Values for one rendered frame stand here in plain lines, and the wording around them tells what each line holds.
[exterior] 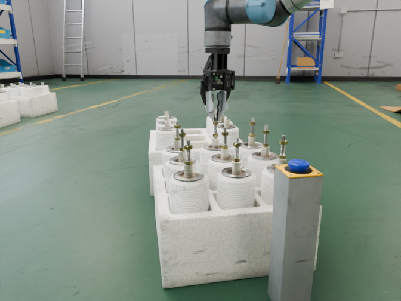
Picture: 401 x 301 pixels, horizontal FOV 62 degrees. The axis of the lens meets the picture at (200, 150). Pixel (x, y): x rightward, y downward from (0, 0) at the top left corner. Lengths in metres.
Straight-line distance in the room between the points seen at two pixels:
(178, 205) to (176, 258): 0.12
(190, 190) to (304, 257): 0.28
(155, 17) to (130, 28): 0.61
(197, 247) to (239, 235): 0.10
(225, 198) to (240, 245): 0.12
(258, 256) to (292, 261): 0.15
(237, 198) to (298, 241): 0.18
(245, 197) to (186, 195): 0.14
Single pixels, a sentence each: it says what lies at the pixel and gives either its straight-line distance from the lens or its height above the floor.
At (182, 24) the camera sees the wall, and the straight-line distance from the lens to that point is 7.47.
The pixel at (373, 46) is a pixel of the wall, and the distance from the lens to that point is 7.42.
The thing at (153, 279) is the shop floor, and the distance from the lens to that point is 0.89.
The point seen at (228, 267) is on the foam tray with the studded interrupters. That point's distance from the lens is 0.85.
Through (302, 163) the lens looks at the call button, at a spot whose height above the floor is 0.33.
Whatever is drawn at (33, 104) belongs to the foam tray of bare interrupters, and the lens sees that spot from 3.31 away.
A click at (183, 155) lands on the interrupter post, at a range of 0.90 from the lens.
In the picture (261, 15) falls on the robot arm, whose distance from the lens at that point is 0.90.
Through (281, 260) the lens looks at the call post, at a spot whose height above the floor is 0.13.
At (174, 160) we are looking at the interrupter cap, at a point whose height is 0.25.
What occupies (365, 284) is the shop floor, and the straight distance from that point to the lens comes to 0.95.
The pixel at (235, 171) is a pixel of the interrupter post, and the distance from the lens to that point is 0.82.
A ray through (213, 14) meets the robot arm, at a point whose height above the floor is 0.63.
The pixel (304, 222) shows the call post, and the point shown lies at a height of 0.22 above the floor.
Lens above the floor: 0.53
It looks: 16 degrees down
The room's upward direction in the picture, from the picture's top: straight up
